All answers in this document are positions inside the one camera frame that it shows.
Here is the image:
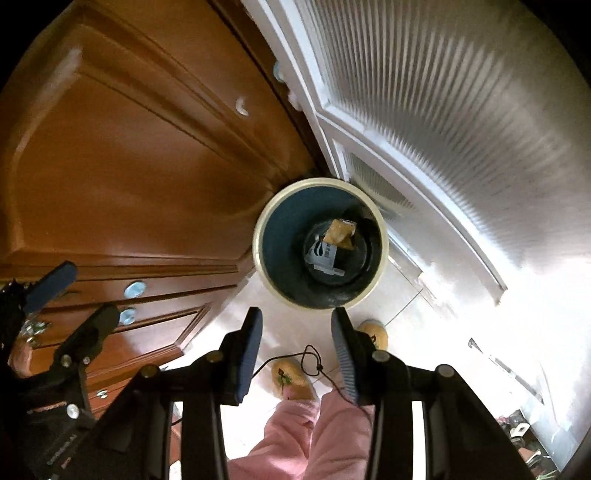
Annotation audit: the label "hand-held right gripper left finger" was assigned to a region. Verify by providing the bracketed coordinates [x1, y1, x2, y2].
[88, 307, 264, 480]

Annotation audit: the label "brown wooden cabinet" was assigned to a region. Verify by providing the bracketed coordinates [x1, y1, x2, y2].
[0, 0, 319, 418]

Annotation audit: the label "thin black cord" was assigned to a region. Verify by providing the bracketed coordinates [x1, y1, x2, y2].
[172, 344, 376, 430]

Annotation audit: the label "cream trash bin dark liner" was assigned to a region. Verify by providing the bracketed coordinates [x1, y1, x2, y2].
[252, 176, 389, 311]

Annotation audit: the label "white labelled wrapper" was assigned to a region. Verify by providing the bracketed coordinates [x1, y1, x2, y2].
[303, 233, 338, 273]

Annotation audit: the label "yellow snack packet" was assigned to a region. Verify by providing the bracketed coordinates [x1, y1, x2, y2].
[323, 219, 359, 252]

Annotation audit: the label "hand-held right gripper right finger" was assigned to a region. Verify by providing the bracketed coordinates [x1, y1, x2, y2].
[331, 308, 529, 480]

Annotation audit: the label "pink pants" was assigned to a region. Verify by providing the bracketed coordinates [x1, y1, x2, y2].
[228, 390, 377, 480]

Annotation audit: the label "yellow slipper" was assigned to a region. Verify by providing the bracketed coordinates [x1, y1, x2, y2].
[271, 357, 319, 402]
[358, 319, 391, 354]

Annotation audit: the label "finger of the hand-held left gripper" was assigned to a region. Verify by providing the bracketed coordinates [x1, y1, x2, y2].
[52, 305, 122, 372]
[21, 261, 78, 317]

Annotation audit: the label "white ribbed glass door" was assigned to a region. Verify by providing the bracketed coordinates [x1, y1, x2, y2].
[245, 0, 591, 308]

